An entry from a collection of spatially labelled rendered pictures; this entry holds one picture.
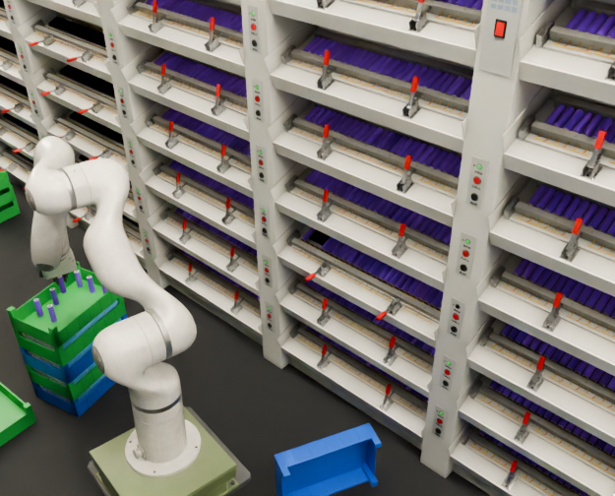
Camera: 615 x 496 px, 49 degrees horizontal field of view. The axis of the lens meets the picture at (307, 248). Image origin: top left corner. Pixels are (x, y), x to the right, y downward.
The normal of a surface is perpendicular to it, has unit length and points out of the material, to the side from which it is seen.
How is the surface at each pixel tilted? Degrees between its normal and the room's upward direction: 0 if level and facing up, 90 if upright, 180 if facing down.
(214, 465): 2
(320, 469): 90
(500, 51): 90
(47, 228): 66
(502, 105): 90
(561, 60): 21
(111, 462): 2
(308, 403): 0
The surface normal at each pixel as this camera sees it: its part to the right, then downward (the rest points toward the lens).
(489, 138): -0.67, 0.44
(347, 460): 0.38, 0.53
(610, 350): -0.25, -0.62
